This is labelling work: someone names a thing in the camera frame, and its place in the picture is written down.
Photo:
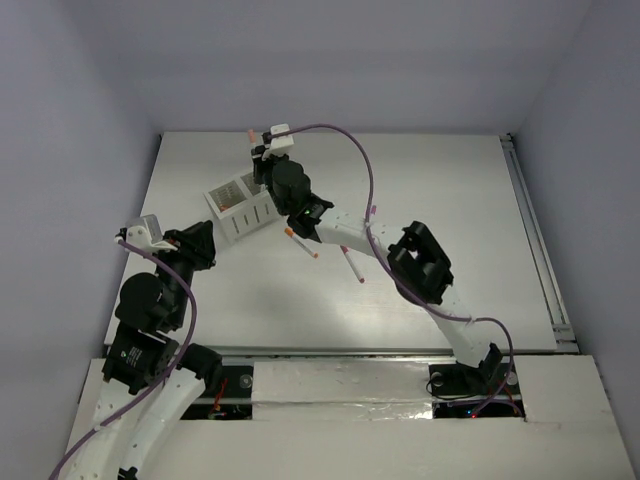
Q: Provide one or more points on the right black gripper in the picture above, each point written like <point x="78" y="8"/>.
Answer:
<point x="261" y="164"/>

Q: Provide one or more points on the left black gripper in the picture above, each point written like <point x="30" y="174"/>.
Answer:
<point x="192" y="245"/>

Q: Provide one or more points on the peach capped white marker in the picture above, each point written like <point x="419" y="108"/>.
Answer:
<point x="252" y="138"/>

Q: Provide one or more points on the orange capped white marker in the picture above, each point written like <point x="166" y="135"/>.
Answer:
<point x="296" y="239"/>

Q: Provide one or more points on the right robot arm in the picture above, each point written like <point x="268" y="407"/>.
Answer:
<point x="417" y="264"/>

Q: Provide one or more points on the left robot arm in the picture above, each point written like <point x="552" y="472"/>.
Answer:
<point x="152" y="353"/>

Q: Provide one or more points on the white two-compartment slotted holder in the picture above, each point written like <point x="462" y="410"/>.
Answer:
<point x="251" y="206"/>

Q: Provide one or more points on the pink capped white marker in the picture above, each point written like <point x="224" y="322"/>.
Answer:
<point x="352" y="264"/>

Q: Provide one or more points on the white foam base cover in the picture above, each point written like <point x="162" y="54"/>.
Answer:
<point x="342" y="419"/>

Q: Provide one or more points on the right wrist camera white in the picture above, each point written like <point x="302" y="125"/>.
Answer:
<point x="277" y="140"/>

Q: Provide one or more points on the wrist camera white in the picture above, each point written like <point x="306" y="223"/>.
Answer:
<point x="277" y="140"/>
<point x="144" y="233"/>

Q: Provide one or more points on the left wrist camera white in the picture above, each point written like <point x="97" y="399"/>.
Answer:
<point x="144" y="233"/>

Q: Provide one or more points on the aluminium rail front edge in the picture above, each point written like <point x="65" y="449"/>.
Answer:
<point x="309" y="352"/>

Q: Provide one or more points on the aluminium rail edge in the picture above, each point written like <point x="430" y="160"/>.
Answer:
<point x="309" y="352"/>
<point x="566" y="341"/>

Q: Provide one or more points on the aluminium rail right edge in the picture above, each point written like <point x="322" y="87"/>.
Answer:
<point x="566" y="341"/>

